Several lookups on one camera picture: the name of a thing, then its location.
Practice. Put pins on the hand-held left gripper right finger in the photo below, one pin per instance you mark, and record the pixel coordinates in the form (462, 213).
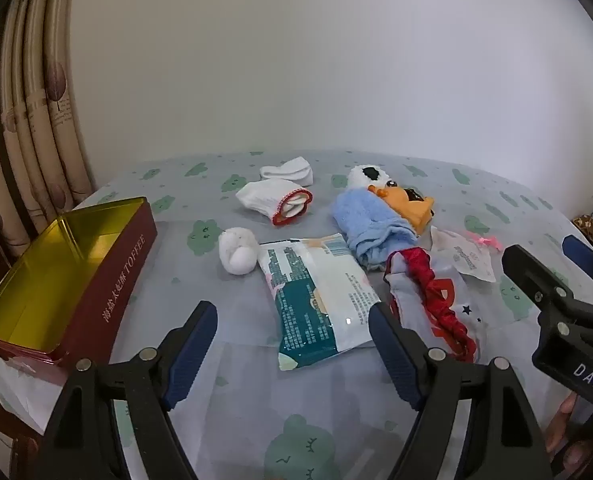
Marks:
(394, 355)

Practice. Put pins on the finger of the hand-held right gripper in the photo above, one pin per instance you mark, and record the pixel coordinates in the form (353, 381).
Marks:
(583, 257)
(526, 272)

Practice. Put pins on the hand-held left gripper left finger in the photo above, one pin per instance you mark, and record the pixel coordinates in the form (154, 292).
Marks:
(191, 355)

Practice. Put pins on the grey cloth with red ruffle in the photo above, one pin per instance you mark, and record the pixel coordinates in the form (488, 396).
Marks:
(426, 280)

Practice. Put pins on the teal and white wipes packet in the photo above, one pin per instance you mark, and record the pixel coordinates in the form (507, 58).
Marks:
(316, 305)

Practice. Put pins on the white sock ball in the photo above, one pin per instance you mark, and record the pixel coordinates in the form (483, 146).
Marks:
(236, 255)

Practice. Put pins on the dark patterned cloth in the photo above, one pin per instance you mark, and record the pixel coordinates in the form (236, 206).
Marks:
(415, 194)

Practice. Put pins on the orange rubber toy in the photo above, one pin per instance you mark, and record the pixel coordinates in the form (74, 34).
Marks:
(406, 207)

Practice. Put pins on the light blue towel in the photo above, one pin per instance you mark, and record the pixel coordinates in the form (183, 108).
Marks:
(361, 220)

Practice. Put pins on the red and gold tin box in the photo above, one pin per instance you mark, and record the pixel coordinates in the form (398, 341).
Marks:
(76, 260)

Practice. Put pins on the white sock with red trim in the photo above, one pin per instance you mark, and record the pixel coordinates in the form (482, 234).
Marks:
(261, 195)

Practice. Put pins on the white plush toy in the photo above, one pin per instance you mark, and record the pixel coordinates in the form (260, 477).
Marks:
(359, 177)

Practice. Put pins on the person's right hand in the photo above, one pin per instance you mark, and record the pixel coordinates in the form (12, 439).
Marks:
(560, 435)

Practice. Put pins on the green cloud print bed sheet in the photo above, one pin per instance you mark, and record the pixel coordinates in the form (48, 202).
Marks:
(276, 410)

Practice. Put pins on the beige tree print curtain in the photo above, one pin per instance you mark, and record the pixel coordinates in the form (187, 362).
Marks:
(36, 110)

